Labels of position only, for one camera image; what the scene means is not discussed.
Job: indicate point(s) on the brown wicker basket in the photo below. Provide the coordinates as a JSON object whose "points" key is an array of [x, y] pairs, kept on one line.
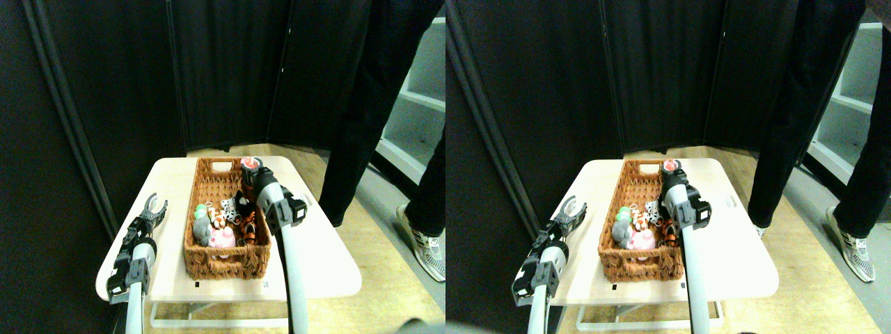
{"points": [[219, 182], [644, 184]]}

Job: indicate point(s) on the white spotted toy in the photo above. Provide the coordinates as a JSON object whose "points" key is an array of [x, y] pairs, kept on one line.
{"points": [[227, 207], [652, 209]]}

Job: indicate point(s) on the pink toy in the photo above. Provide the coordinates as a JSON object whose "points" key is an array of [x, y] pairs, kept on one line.
{"points": [[223, 240], [644, 241]]}

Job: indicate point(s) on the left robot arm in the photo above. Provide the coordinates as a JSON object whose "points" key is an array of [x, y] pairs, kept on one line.
{"points": [[143, 254], [552, 259]]}

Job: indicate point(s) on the white shelf unit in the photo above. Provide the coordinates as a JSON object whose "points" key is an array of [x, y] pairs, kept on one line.
{"points": [[860, 83], [428, 83]]}

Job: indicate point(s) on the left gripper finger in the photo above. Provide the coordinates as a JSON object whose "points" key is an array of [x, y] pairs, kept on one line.
{"points": [[148, 209], [162, 213], [563, 211], [580, 216]]}

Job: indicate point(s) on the orange tiger toy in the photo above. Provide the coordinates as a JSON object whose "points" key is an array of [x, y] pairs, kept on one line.
{"points": [[669, 235], [248, 233]]}

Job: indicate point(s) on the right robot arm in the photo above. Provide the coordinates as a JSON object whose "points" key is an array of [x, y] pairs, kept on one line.
{"points": [[268, 198], [679, 200]]}

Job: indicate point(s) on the orange white toy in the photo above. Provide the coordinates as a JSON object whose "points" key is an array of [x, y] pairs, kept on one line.
{"points": [[639, 220], [218, 219]]}

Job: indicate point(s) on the black white toy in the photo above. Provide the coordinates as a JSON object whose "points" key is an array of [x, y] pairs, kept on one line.
{"points": [[661, 209], [242, 205]]}

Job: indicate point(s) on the person's legs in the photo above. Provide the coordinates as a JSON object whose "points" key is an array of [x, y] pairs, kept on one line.
{"points": [[376, 104], [797, 104]]}

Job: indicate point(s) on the grey curtain pole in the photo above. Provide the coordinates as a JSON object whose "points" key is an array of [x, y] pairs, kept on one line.
{"points": [[491, 104], [71, 104]]}

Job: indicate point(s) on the grey toy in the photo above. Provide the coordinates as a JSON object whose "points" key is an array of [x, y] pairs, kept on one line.
{"points": [[622, 234], [202, 231]]}

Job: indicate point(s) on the green toy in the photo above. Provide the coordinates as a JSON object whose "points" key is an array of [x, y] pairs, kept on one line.
{"points": [[201, 211], [623, 213]]}

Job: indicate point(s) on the red toy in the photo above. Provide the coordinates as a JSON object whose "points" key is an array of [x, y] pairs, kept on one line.
{"points": [[671, 165], [250, 163]]}

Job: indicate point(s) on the low white table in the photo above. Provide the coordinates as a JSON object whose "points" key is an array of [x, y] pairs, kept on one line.
{"points": [[592, 182], [170, 177]]}

